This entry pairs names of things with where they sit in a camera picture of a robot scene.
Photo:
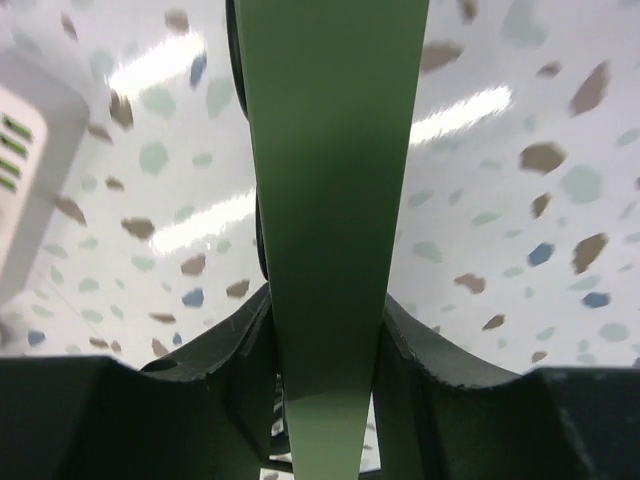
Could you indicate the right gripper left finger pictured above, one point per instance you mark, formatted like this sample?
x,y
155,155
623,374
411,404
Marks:
x,y
203,411

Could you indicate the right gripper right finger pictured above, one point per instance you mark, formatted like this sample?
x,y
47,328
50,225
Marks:
x,y
443,413

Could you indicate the white power strip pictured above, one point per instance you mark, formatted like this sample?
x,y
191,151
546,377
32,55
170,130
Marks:
x,y
43,121

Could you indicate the green power strip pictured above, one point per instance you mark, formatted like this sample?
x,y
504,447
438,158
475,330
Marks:
x,y
330,89

